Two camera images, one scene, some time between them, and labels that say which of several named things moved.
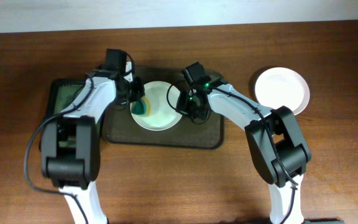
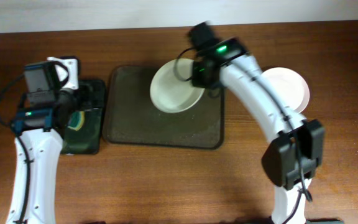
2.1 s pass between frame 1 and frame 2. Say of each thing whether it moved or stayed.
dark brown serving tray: stayed
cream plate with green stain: moved
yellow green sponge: moved
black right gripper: moved
